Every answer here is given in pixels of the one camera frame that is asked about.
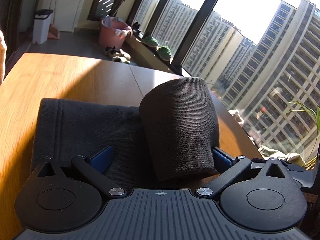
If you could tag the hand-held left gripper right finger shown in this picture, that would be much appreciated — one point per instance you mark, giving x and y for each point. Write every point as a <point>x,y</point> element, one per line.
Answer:
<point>222,159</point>

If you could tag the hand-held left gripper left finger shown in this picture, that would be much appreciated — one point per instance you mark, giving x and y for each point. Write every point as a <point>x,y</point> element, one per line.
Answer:
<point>102,158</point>

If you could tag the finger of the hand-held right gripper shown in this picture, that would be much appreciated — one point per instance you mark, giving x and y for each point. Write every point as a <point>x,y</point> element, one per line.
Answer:
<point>293,167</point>

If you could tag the grey knitted sock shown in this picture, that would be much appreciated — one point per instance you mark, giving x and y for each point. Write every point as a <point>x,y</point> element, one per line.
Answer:
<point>175,120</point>

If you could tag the long leaved green plant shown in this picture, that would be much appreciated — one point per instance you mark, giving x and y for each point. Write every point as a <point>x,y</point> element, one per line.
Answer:
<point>308,112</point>

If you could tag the pink lined slipper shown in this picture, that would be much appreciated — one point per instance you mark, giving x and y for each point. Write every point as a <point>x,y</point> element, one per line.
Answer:
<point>121,60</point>

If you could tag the green slipper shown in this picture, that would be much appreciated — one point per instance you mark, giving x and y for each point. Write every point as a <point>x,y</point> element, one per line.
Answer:
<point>164,53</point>
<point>150,41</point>

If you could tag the pink plastic bucket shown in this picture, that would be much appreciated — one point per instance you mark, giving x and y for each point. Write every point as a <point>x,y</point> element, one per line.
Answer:
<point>110,36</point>

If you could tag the cloths in bucket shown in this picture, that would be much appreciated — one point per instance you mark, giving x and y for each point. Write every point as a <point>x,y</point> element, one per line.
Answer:
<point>122,31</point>

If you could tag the black item on sill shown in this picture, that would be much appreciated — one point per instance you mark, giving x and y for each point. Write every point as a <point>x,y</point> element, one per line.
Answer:
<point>136,28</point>

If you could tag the pink dustpan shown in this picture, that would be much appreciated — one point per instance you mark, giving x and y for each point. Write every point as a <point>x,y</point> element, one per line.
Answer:
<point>53,32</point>

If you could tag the white appliance with cloth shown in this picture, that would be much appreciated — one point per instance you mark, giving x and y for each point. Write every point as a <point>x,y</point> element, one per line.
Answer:
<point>2,57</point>

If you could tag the white trash bin black lid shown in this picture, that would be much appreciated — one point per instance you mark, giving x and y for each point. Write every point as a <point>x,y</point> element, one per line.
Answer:
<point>41,27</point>

